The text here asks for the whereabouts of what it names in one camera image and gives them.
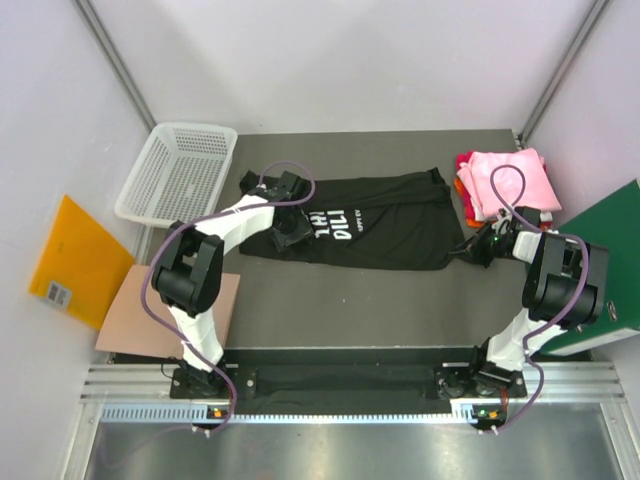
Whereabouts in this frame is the black printed t-shirt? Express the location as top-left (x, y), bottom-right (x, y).
top-left (239, 168), bottom-right (464, 271)

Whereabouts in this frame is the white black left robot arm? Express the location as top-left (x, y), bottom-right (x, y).
top-left (141, 172), bottom-right (316, 397)

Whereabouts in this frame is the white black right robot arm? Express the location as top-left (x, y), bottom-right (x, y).
top-left (450, 207), bottom-right (609, 396)

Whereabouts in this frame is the orange folded t-shirt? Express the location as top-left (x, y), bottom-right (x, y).
top-left (454, 177), bottom-right (497, 229)

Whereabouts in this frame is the white folded t-shirt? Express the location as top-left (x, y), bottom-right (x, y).
top-left (457, 167), bottom-right (554, 225)

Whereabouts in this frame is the light pink folded t-shirt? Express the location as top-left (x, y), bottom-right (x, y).
top-left (456, 148), bottom-right (562, 222)

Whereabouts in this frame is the magenta folded t-shirt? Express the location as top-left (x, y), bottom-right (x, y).
top-left (454, 152), bottom-right (476, 225)

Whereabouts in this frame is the white perforated plastic basket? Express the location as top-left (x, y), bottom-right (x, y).
top-left (114, 122), bottom-right (238, 228)

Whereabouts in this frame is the pink cardboard sheet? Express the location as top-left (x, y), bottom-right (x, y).
top-left (95, 265), bottom-right (241, 358)

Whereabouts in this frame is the orange padded envelope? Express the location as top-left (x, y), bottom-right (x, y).
top-left (28, 195), bottom-right (134, 330)

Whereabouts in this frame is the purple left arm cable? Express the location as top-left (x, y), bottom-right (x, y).
top-left (139, 160), bottom-right (317, 434)

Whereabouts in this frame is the green ring binder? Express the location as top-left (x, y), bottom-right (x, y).
top-left (537, 179), bottom-right (640, 357)

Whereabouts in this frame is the grey slotted cable duct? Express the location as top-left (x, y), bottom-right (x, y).
top-left (100, 403), bottom-right (504, 425)

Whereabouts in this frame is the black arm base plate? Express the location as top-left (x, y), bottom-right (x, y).
top-left (169, 348), bottom-right (528, 415)

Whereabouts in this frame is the aluminium rail frame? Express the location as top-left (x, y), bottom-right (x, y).
top-left (61, 350), bottom-right (639, 479)

